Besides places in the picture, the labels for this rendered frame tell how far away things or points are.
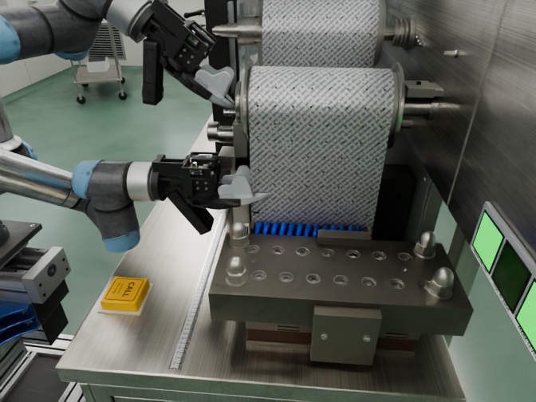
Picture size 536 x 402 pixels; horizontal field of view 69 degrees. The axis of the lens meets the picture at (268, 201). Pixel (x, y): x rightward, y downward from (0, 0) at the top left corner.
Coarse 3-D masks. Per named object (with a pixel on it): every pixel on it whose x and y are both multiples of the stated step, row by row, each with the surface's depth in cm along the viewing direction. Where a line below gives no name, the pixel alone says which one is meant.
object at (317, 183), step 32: (256, 160) 69; (288, 160) 69; (320, 160) 68; (352, 160) 68; (288, 192) 72; (320, 192) 72; (352, 192) 71; (288, 224) 76; (320, 224) 75; (352, 224) 75
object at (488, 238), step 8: (480, 224) 48; (488, 224) 46; (480, 232) 48; (488, 232) 46; (496, 232) 44; (480, 240) 48; (488, 240) 46; (496, 240) 44; (480, 248) 47; (488, 248) 45; (496, 248) 44; (480, 256) 47; (488, 256) 45; (488, 264) 45
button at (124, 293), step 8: (120, 280) 78; (128, 280) 78; (136, 280) 78; (144, 280) 78; (112, 288) 76; (120, 288) 76; (128, 288) 76; (136, 288) 76; (144, 288) 76; (104, 296) 74; (112, 296) 74; (120, 296) 74; (128, 296) 74; (136, 296) 74; (144, 296) 77; (104, 304) 73; (112, 304) 73; (120, 304) 73; (128, 304) 73; (136, 304) 73
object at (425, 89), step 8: (408, 88) 64; (416, 88) 64; (424, 88) 64; (432, 88) 64; (440, 88) 65; (408, 96) 65; (416, 96) 65; (424, 96) 65; (432, 96) 65; (440, 96) 64
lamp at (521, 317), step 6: (534, 282) 37; (534, 288) 36; (528, 294) 37; (534, 294) 36; (528, 300) 37; (534, 300) 36; (522, 306) 38; (528, 306) 37; (534, 306) 36; (522, 312) 38; (528, 312) 37; (534, 312) 36; (522, 318) 38; (528, 318) 37; (534, 318) 36; (522, 324) 38; (528, 324) 37; (534, 324) 36; (528, 330) 37; (534, 330) 36; (528, 336) 37; (534, 336) 36; (534, 342) 36; (534, 348) 36
